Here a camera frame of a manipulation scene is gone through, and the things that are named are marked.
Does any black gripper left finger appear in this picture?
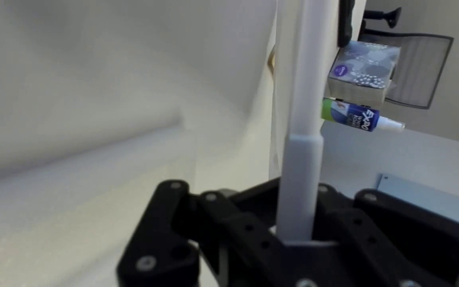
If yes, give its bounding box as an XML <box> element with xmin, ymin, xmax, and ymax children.
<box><xmin>116</xmin><ymin>180</ymin><xmax>272</xmax><ymax>287</ymax></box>

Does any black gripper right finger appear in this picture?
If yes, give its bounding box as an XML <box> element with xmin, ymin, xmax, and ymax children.
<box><xmin>315</xmin><ymin>185</ymin><xmax>459</xmax><ymax>287</ymax></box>

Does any white plastic lid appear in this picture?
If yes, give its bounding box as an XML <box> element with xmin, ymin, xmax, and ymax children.
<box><xmin>274</xmin><ymin>0</ymin><xmax>338</xmax><ymax>245</ymax></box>

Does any whiteboard cleaner spray bottle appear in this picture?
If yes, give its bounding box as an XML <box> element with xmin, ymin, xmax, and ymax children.
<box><xmin>322</xmin><ymin>97</ymin><xmax>405</xmax><ymax>132</ymax></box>

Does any black mesh office chair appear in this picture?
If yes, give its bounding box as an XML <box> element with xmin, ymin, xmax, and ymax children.
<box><xmin>352</xmin><ymin>8</ymin><xmax>454</xmax><ymax>108</ymax></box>

